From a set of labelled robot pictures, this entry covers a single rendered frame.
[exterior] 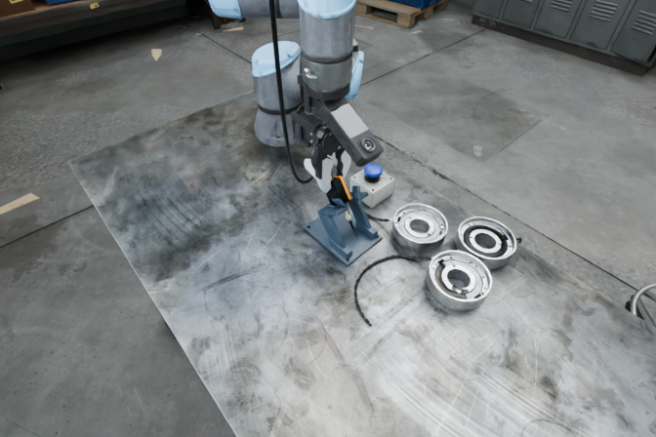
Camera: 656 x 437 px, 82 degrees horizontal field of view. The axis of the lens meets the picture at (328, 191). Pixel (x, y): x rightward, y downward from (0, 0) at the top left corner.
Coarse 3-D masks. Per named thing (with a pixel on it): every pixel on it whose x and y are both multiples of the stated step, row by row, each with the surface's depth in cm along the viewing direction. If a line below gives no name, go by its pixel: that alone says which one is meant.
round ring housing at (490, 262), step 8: (464, 224) 75; (472, 224) 75; (488, 224) 75; (496, 224) 75; (504, 224) 74; (472, 232) 74; (480, 232) 74; (488, 232) 74; (504, 232) 74; (456, 240) 73; (472, 240) 72; (480, 240) 75; (488, 240) 74; (496, 240) 72; (512, 240) 71; (464, 248) 70; (480, 248) 71; (496, 248) 71; (512, 248) 70; (480, 256) 68; (504, 256) 70; (488, 264) 69; (496, 264) 69; (504, 264) 70
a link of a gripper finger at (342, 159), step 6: (342, 150) 66; (330, 156) 72; (336, 156) 67; (342, 156) 66; (348, 156) 68; (336, 162) 71; (342, 162) 67; (348, 162) 69; (342, 168) 69; (348, 168) 70; (342, 174) 70
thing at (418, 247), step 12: (408, 204) 78; (420, 204) 78; (396, 216) 77; (420, 216) 77; (432, 216) 77; (396, 228) 73; (408, 228) 74; (420, 228) 78; (432, 228) 74; (444, 228) 74; (396, 240) 76; (408, 240) 71; (432, 240) 72; (420, 252) 73
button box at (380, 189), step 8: (352, 176) 84; (360, 176) 84; (384, 176) 84; (352, 184) 84; (360, 184) 82; (368, 184) 82; (376, 184) 82; (384, 184) 82; (392, 184) 84; (368, 192) 81; (376, 192) 80; (384, 192) 83; (392, 192) 86; (368, 200) 82; (376, 200) 82
